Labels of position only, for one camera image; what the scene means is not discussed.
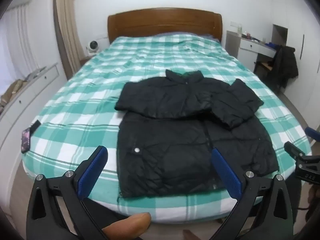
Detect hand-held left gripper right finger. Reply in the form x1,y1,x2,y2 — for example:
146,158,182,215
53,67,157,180
211,147,294,240

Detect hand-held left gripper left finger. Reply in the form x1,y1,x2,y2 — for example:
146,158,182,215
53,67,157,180
26,145,109,240

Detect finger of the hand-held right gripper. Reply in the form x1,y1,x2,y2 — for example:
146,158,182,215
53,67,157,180
284,141,307,161
305,127,320,143

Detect black puffer jacket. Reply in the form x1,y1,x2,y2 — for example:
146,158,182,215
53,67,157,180
114,69,279,198

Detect person's left hand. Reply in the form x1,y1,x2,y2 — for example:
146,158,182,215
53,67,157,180
102,212,152,232

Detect green plaid bed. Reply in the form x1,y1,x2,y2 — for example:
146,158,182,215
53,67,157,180
21,35,313,224

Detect small black pouch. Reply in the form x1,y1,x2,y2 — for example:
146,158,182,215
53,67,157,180
29,120,42,133

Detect black coat on chair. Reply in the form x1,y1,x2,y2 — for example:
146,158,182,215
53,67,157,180
271,45,299,90

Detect smartphone with patterned case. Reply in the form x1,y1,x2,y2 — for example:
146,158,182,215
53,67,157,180
21,127,32,154

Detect wooden chair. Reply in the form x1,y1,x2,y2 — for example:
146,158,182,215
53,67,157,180
253,60,275,81

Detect white low cabinet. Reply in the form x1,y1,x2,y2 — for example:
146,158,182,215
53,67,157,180
0,64,60,158

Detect white desk with drawer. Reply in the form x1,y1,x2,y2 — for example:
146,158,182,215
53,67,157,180
237,38,278,67

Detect beige folded cloth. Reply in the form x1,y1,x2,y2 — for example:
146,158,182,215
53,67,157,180
0,79,28,112

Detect papers on cabinet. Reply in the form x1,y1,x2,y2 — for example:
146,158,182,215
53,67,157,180
27,66,47,81

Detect grey bedside cabinet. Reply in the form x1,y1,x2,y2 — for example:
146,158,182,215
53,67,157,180
226,30,242,58

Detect small white fan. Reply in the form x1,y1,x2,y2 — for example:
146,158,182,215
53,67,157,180
86,40,98,55

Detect beige curtain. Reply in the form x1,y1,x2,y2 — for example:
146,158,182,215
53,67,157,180
54,0,84,79

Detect white sheer curtain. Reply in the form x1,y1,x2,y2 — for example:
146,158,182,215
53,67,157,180
4,2,40,82

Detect wooden headboard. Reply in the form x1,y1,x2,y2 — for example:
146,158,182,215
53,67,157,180
107,8,223,44

